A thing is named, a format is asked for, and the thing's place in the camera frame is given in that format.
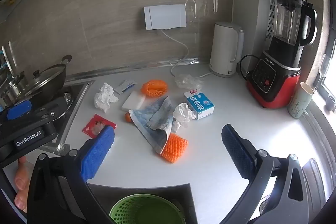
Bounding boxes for white electric kettle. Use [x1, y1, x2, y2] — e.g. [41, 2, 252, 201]
[209, 21, 245, 78]

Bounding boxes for black wok with lid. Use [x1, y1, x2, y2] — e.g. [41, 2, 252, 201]
[16, 55, 72, 103]

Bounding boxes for black red blender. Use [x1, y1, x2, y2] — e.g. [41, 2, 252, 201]
[246, 0, 318, 109]

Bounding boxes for red snack packet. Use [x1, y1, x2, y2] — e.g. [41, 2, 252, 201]
[82, 114, 117, 138]

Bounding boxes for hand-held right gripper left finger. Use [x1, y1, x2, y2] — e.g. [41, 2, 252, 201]
[26, 125, 116, 224]

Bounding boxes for stainless steel pot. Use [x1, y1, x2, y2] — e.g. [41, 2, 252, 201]
[0, 72, 26, 109]

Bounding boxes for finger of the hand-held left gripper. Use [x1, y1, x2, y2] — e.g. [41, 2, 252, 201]
[33, 96, 70, 123]
[0, 100, 32, 123]

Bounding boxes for small dark cup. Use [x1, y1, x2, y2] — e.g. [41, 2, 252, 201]
[325, 95, 336, 112]

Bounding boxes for person's left hand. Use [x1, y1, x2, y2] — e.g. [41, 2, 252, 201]
[14, 157, 34, 214]

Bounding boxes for clear plastic bag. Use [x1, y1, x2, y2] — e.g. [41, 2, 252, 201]
[175, 73, 204, 90]

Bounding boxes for white sponge block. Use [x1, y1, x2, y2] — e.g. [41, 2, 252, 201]
[121, 90, 147, 111]

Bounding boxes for pale green ceramic cup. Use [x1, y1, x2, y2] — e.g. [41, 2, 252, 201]
[287, 81, 315, 119]

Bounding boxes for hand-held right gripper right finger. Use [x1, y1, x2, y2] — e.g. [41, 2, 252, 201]
[221, 124, 307, 224]

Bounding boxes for white wall socket cover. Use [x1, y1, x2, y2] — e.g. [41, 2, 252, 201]
[144, 4, 187, 30]

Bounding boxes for green plastic basket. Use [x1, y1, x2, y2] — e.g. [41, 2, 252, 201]
[109, 194, 185, 224]

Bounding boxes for blue grey cloth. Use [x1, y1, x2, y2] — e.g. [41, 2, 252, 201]
[128, 96, 174, 155]

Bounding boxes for blue white milk carton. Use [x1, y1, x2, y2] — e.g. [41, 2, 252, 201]
[183, 90, 215, 121]

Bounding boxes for white power cable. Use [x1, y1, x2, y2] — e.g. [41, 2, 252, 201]
[159, 28, 213, 78]

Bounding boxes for wine glass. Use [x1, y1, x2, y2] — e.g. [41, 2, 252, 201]
[318, 53, 332, 88]

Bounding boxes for white blue sachet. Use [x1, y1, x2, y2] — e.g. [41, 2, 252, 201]
[114, 79, 138, 95]

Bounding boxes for black power cable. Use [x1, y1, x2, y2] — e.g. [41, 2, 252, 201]
[239, 54, 260, 81]

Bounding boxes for orange foam fruit net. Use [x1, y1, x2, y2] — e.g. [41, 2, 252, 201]
[142, 79, 168, 98]
[160, 133, 189, 164]

